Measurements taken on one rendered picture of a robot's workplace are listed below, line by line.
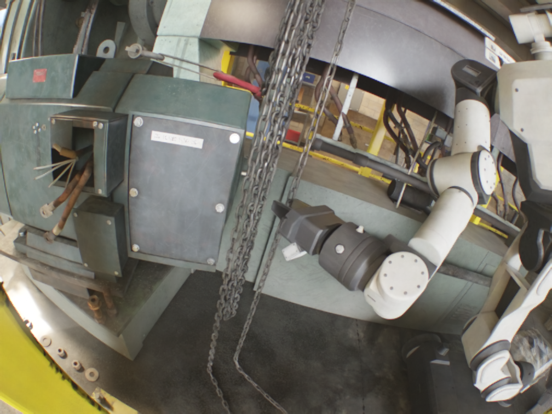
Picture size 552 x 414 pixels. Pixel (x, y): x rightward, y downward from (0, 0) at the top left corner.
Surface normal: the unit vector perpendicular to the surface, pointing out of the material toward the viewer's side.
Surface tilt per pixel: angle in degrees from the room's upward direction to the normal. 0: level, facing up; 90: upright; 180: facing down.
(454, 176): 106
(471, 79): 65
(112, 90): 45
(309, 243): 90
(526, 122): 114
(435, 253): 130
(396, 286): 40
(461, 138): 76
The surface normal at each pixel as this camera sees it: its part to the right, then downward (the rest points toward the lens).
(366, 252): -0.27, -0.62
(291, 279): -0.16, 0.38
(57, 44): 0.95, 0.31
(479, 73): -0.66, -0.38
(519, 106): -0.88, 0.35
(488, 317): -0.08, -0.94
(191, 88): 0.30, -0.29
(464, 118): -0.87, -0.42
